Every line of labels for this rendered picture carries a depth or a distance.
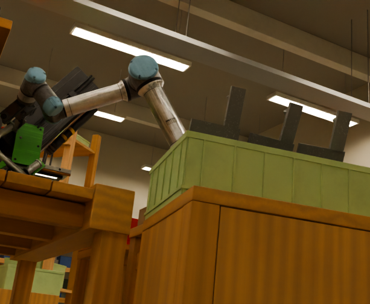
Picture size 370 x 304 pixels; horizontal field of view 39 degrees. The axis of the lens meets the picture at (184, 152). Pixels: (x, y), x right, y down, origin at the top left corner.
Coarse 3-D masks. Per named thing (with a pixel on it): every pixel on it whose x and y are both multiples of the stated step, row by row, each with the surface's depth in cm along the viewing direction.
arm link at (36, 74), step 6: (30, 72) 202; (36, 72) 204; (42, 72) 205; (24, 78) 205; (30, 78) 202; (36, 78) 202; (42, 78) 204; (24, 84) 206; (30, 84) 204; (36, 84) 204; (42, 84) 211; (24, 90) 208; (30, 90) 205; (30, 96) 209
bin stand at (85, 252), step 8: (88, 248) 237; (128, 248) 228; (80, 256) 245; (88, 256) 235; (80, 264) 245; (88, 264) 247; (80, 272) 244; (80, 280) 243; (80, 288) 242; (72, 296) 243; (80, 296) 241; (120, 296) 250
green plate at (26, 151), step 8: (24, 128) 233; (32, 128) 235; (40, 128) 237; (16, 136) 229; (24, 136) 231; (32, 136) 233; (40, 136) 235; (16, 144) 227; (24, 144) 229; (32, 144) 231; (40, 144) 233; (16, 152) 225; (24, 152) 227; (32, 152) 229; (16, 160) 223; (24, 160) 225; (32, 160) 227
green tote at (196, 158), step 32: (160, 160) 160; (192, 160) 134; (224, 160) 137; (256, 160) 140; (288, 160) 142; (320, 160) 145; (160, 192) 154; (256, 192) 137; (288, 192) 140; (320, 192) 143; (352, 192) 146
